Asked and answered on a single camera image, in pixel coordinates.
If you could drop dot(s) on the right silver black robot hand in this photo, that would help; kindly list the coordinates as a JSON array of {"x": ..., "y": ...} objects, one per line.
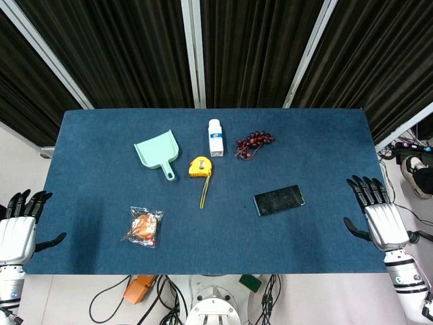
[{"x": 385, "y": 225}]

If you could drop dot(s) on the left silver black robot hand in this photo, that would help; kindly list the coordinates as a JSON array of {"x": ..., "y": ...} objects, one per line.
[{"x": 17, "y": 233}]

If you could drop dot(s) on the black smartphone with teal case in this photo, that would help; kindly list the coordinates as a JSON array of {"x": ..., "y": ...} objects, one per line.
[{"x": 279, "y": 200}]

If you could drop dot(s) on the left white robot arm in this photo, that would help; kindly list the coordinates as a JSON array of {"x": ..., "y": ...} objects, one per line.
[{"x": 9, "y": 287}]

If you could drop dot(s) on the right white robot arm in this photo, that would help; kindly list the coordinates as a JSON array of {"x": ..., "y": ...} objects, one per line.
[{"x": 407, "y": 281}]

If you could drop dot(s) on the black and white sneaker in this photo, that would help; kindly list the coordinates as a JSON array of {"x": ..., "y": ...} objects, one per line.
[{"x": 416, "y": 177}]

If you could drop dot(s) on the black power strip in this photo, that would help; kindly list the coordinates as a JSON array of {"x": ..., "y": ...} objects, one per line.
[{"x": 411, "y": 146}]

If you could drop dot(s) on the bagged orange snack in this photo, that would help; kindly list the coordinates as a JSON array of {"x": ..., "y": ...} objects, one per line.
[{"x": 143, "y": 227}]

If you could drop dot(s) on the orange foot pedal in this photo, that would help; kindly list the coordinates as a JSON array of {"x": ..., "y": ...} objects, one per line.
[{"x": 138, "y": 288}]

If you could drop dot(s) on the dark red grape bunch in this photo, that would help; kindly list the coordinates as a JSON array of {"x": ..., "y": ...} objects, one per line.
[{"x": 254, "y": 143}]

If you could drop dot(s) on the mint green plastic dustpan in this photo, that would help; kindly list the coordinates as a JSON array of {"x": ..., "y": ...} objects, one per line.
[{"x": 156, "y": 149}]

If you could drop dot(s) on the blue felt table cloth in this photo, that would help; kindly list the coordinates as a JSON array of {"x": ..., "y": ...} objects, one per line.
[{"x": 216, "y": 216}]

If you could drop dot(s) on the white robot torso base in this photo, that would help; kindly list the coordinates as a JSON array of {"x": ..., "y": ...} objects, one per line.
[{"x": 213, "y": 304}]

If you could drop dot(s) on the white plastic bottle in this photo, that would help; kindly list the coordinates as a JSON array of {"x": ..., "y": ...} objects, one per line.
[{"x": 215, "y": 138}]

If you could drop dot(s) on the yellow tape measure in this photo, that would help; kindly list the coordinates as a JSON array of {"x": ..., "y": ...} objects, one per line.
[{"x": 200, "y": 167}]

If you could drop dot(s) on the black pleated curtain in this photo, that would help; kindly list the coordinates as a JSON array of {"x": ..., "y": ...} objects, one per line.
[{"x": 128, "y": 50}]

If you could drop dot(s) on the grey metal frame post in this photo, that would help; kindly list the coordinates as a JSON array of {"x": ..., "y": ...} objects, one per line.
[
  {"x": 193, "y": 54},
  {"x": 404, "y": 130},
  {"x": 309, "y": 54},
  {"x": 44, "y": 55}
]

